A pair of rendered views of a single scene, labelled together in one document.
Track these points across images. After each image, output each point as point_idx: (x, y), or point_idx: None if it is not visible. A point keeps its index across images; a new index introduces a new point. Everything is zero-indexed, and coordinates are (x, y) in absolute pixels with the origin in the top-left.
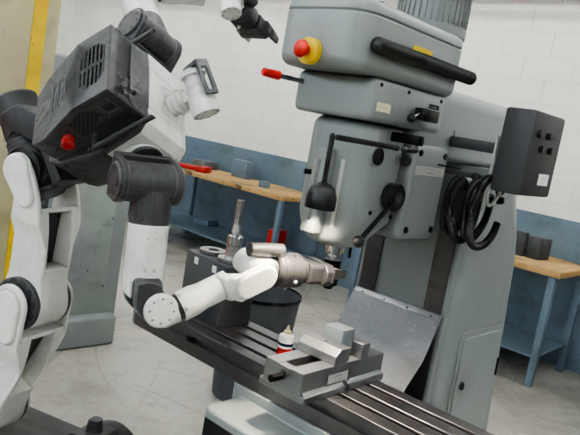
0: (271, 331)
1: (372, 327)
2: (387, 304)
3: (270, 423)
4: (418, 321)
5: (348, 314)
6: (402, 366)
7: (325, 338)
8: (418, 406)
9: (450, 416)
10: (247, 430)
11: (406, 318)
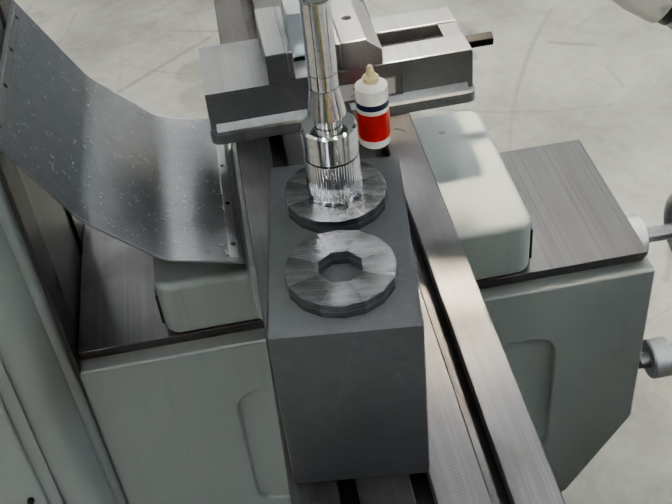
0: (260, 267)
1: (62, 139)
2: (13, 84)
3: (439, 162)
4: (29, 45)
5: (52, 183)
6: (110, 108)
7: (338, 22)
8: (244, 27)
9: (222, 6)
10: (494, 154)
11: (29, 63)
